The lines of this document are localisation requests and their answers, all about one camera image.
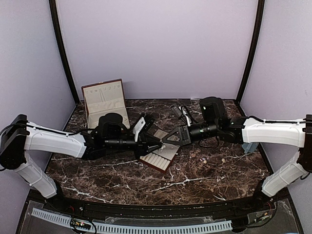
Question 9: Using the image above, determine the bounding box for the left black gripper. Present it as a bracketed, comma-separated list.
[105, 134, 164, 160]

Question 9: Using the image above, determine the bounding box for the beige jewelry tray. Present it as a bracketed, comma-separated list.
[139, 143, 179, 173]

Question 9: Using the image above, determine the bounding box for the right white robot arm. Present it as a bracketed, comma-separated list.
[162, 97, 312, 212]

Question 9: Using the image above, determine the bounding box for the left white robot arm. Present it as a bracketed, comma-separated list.
[0, 113, 162, 213]

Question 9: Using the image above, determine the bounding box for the wooden jewelry box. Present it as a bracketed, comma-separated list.
[81, 79, 130, 128]

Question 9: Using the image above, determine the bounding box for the light blue plastic cup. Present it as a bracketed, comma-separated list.
[242, 142, 258, 154]

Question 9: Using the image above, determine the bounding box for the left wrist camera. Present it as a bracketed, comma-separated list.
[132, 115, 155, 136]

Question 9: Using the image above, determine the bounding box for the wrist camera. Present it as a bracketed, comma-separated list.
[170, 104, 192, 126]
[132, 115, 155, 136]

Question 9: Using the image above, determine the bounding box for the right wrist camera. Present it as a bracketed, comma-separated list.
[170, 104, 192, 126]

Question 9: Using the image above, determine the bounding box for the black front rail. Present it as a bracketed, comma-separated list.
[26, 189, 291, 220]

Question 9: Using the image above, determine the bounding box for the white slotted cable duct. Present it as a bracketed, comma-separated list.
[31, 208, 233, 234]

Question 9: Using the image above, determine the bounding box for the right black frame post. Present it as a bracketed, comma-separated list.
[235, 0, 265, 105]

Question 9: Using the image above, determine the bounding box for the black frame post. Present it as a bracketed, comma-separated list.
[235, 0, 265, 105]
[49, 0, 80, 105]

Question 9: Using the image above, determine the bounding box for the left black frame post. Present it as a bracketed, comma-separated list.
[49, 0, 80, 105]

